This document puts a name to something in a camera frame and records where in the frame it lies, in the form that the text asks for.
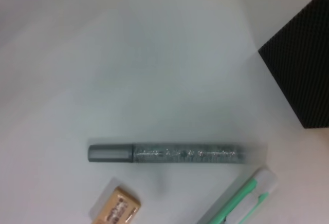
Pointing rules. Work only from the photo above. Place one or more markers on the grey pen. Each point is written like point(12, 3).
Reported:
point(167, 153)

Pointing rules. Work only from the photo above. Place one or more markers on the mint green utility knife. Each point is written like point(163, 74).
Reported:
point(246, 198)

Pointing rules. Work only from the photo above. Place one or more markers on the beige eraser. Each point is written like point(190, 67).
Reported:
point(120, 206)

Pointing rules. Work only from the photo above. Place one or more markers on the black mesh pen holder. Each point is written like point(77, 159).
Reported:
point(303, 67)

